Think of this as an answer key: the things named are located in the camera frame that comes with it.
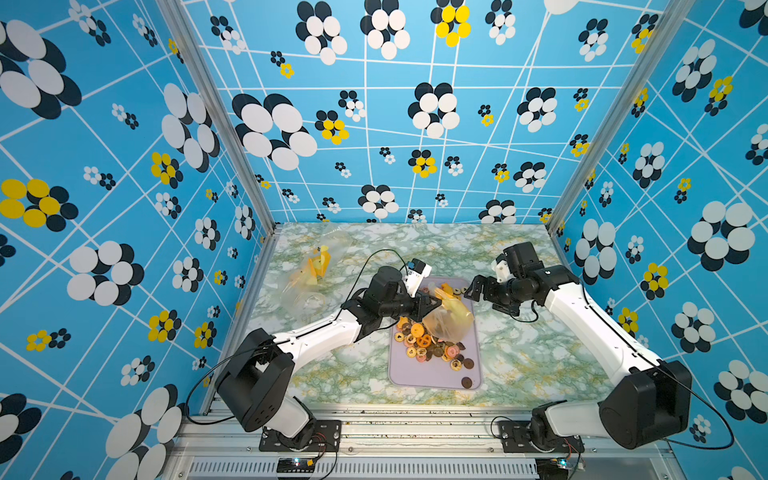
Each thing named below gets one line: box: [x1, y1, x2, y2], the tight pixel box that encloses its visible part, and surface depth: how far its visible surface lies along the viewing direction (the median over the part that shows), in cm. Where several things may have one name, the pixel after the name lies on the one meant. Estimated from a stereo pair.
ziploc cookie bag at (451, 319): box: [422, 282, 475, 341], surface depth 79 cm
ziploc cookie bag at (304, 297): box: [280, 255, 330, 325], surface depth 100 cm
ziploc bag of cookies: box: [303, 227, 349, 284], surface depth 105 cm
